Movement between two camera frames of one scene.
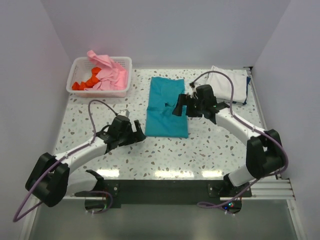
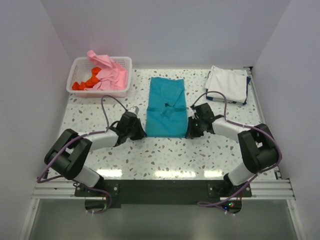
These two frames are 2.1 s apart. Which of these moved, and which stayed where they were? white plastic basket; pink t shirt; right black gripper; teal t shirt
Moved: right black gripper
Stayed: white plastic basket; pink t shirt; teal t shirt
